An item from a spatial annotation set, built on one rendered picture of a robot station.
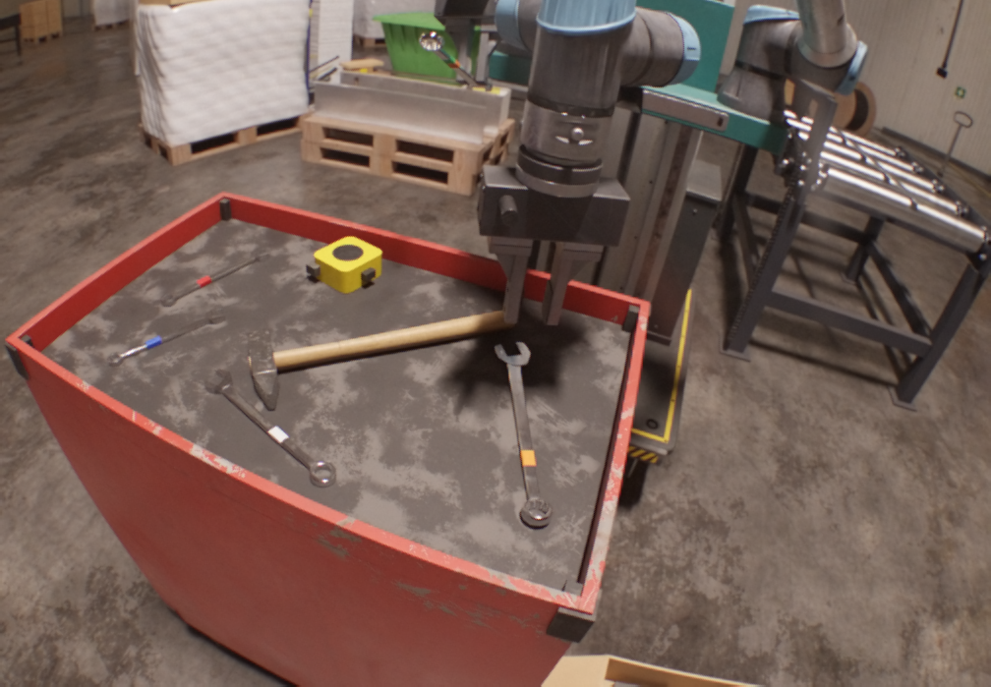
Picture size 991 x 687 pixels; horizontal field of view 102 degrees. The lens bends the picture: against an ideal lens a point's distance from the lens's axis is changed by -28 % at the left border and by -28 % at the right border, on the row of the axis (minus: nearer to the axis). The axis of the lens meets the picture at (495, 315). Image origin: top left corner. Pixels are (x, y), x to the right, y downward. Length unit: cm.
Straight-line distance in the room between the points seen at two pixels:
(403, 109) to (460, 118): 38
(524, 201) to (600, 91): 12
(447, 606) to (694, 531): 132
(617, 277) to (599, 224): 109
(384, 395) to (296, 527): 19
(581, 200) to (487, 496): 28
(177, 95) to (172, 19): 52
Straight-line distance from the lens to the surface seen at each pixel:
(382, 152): 346
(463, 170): 327
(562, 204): 49
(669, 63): 52
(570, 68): 44
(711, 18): 130
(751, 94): 117
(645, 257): 149
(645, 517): 172
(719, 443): 205
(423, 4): 875
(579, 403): 64
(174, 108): 394
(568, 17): 44
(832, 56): 109
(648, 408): 156
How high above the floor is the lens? 133
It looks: 36 degrees down
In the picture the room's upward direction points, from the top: 9 degrees clockwise
